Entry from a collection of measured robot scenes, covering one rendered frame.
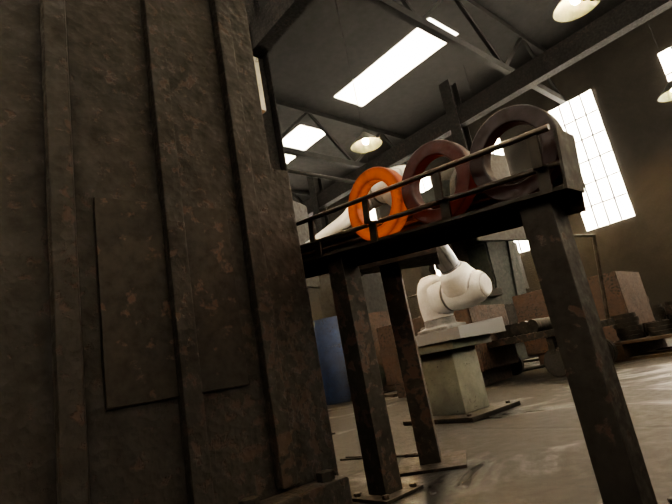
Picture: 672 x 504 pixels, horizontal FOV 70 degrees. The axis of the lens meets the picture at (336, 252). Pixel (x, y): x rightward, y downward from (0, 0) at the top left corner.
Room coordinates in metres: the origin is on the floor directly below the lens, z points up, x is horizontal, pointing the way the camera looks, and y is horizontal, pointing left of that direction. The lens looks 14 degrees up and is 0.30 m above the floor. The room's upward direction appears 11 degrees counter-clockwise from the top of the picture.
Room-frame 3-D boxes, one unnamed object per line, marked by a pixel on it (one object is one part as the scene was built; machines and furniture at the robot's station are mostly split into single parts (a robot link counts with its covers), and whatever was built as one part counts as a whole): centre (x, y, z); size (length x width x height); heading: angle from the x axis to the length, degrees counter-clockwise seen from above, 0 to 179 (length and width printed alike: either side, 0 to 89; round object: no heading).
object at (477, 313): (4.33, -0.80, 0.33); 0.93 x 0.73 x 0.66; 50
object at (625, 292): (5.06, -2.38, 0.38); 1.03 x 0.83 x 0.75; 46
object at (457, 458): (1.49, -0.18, 0.36); 0.26 x 0.20 x 0.72; 78
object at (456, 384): (2.44, -0.45, 0.15); 0.40 x 0.40 x 0.31; 43
